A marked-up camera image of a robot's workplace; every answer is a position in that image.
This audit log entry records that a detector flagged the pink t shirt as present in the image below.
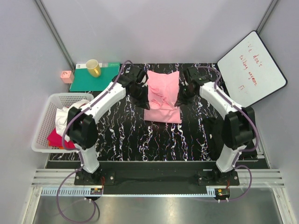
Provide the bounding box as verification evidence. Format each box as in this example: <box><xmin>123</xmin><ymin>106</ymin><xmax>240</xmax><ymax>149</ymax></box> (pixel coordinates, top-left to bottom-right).
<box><xmin>144</xmin><ymin>70</ymin><xmax>182</xmax><ymax>124</ymax></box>

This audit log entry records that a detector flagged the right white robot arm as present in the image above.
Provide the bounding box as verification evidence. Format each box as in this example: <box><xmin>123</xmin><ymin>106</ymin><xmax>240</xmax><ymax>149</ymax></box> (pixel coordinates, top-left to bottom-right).
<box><xmin>176</xmin><ymin>67</ymin><xmax>260</xmax><ymax>185</ymax></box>

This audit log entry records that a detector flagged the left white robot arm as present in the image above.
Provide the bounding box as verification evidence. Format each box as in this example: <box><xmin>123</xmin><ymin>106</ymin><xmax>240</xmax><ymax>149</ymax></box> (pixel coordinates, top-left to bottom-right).
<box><xmin>64</xmin><ymin>66</ymin><xmax>150</xmax><ymax>185</ymax></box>

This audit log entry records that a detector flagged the yellow mug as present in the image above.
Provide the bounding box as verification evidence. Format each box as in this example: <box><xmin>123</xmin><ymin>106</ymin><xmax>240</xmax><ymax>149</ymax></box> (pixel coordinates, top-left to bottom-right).
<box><xmin>85</xmin><ymin>59</ymin><xmax>101</xmax><ymax>77</ymax></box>

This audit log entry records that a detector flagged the green cutting mat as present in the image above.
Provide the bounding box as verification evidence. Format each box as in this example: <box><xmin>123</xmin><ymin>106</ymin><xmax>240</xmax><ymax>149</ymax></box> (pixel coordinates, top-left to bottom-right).
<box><xmin>70</xmin><ymin>63</ymin><xmax>120</xmax><ymax>92</ymax></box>

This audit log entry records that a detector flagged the white whiteboard with red writing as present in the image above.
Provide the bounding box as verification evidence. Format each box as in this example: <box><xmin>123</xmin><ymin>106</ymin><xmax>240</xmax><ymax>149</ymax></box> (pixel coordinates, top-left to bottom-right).
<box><xmin>217</xmin><ymin>31</ymin><xmax>288</xmax><ymax>107</ymax></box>

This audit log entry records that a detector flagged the pink cube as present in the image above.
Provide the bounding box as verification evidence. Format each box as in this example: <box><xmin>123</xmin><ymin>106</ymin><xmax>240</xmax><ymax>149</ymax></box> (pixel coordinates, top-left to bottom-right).
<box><xmin>60</xmin><ymin>70</ymin><xmax>73</xmax><ymax>84</ymax></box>

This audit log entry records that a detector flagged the white t shirt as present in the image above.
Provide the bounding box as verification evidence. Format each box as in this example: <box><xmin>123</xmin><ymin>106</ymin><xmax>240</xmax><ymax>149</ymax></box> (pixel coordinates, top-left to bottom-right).
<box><xmin>55</xmin><ymin>99</ymin><xmax>89</xmax><ymax>137</ymax></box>

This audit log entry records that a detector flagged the magenta t shirt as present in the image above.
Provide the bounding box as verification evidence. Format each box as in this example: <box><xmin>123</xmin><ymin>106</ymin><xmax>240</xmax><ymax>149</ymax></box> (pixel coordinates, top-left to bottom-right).
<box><xmin>47</xmin><ymin>128</ymin><xmax>75</xmax><ymax>149</ymax></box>

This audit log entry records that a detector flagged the white plastic laundry basket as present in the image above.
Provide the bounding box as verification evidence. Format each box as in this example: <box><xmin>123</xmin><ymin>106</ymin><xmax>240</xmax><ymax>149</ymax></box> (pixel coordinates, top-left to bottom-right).
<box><xmin>31</xmin><ymin>92</ymin><xmax>94</xmax><ymax>154</ymax></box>

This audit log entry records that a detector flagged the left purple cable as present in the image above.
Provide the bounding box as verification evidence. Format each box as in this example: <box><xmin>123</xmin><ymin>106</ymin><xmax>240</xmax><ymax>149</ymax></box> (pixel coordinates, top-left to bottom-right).
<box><xmin>55</xmin><ymin>60</ymin><xmax>134</xmax><ymax>223</ymax></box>

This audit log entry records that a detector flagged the purple cable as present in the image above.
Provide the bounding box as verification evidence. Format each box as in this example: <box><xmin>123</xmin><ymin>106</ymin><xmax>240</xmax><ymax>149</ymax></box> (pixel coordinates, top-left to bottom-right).
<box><xmin>195</xmin><ymin>65</ymin><xmax>259</xmax><ymax>203</ymax></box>
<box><xmin>55</xmin><ymin>60</ymin><xmax>134</xmax><ymax>223</ymax></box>

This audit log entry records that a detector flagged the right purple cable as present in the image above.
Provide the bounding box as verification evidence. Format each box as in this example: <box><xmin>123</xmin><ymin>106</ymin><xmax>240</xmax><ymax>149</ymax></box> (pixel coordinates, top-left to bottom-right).
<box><xmin>195</xmin><ymin>65</ymin><xmax>259</xmax><ymax>203</ymax></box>

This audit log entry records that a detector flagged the aluminium rail frame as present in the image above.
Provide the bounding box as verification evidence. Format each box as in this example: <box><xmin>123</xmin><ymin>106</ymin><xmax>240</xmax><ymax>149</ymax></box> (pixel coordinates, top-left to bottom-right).
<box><xmin>21</xmin><ymin>165</ymin><xmax>299</xmax><ymax>224</ymax></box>

